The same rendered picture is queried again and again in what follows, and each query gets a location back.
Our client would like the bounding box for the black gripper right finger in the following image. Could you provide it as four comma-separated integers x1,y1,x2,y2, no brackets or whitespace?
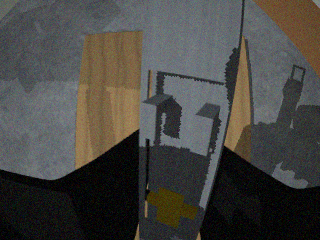
200,145,320,240

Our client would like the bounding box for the light wooden board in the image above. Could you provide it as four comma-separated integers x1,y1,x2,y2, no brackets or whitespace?
75,32,251,169

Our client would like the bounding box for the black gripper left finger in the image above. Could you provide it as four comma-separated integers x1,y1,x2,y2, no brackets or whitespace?
0,128,140,240

